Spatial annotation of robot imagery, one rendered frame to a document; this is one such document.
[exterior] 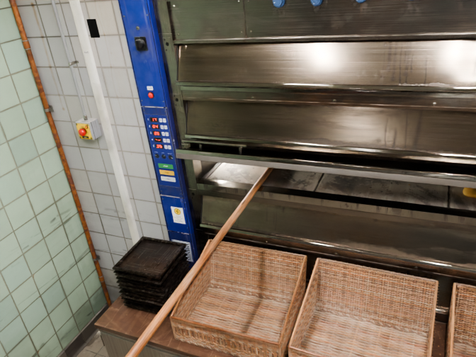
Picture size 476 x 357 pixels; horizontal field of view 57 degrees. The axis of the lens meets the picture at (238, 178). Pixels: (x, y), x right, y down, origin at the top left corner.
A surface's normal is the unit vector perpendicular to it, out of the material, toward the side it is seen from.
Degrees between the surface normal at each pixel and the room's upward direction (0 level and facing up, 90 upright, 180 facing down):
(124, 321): 0
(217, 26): 93
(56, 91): 90
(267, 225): 70
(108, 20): 90
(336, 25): 90
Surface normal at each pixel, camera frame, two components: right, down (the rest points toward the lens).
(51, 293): 0.91, 0.11
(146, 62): -0.40, 0.47
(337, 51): -0.40, 0.14
